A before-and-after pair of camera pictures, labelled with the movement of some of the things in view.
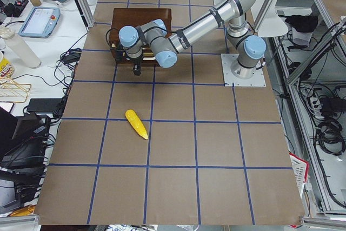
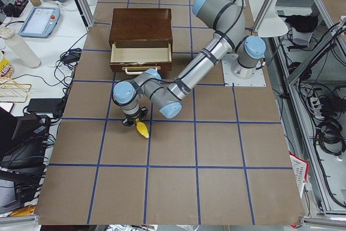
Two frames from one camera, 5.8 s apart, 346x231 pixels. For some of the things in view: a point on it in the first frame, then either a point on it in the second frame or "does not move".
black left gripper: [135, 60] -> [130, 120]
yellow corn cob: [137, 123] does not move
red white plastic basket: [300, 169] does not move
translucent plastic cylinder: [20, 47] does not move
